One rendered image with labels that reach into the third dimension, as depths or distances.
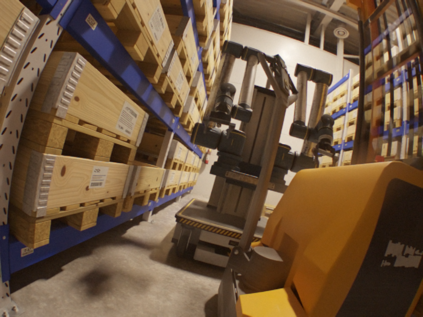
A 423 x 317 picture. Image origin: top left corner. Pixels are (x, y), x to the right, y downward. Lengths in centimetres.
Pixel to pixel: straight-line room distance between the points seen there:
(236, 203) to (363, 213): 176
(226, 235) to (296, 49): 734
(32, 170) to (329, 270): 93
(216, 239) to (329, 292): 111
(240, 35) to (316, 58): 279
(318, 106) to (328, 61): 650
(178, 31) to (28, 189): 149
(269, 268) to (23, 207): 94
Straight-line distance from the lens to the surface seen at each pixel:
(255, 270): 95
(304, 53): 825
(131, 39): 116
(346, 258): 66
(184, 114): 257
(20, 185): 84
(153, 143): 256
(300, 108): 178
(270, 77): 105
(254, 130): 233
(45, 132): 75
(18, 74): 73
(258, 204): 101
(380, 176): 69
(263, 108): 241
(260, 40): 803
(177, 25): 186
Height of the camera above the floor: 71
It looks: 4 degrees up
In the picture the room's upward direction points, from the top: 16 degrees clockwise
